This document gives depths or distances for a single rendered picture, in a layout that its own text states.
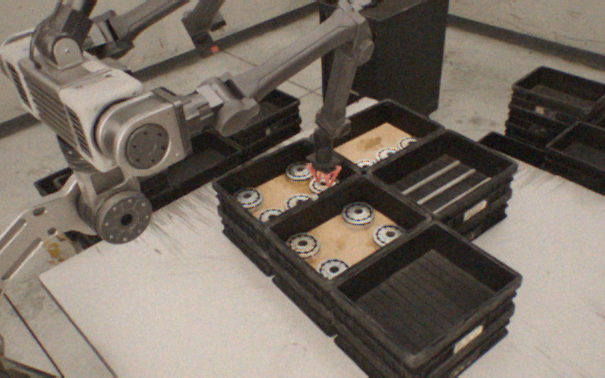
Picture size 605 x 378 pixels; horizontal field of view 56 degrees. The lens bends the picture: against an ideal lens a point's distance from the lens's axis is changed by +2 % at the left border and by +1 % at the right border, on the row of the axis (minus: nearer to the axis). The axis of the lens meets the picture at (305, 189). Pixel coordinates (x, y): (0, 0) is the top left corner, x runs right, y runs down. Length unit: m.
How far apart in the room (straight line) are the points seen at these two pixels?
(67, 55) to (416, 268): 1.04
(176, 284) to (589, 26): 3.74
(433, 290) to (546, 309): 0.36
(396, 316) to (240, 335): 0.45
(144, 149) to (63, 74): 0.25
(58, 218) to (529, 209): 1.50
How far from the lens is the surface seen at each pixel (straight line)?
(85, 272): 2.01
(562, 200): 2.20
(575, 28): 4.86
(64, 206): 1.50
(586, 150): 2.90
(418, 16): 3.29
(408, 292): 1.60
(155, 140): 1.09
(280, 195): 1.91
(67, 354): 2.76
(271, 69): 1.22
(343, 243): 1.72
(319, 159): 1.78
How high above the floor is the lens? 2.01
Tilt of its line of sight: 38 degrees down
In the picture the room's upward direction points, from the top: 4 degrees counter-clockwise
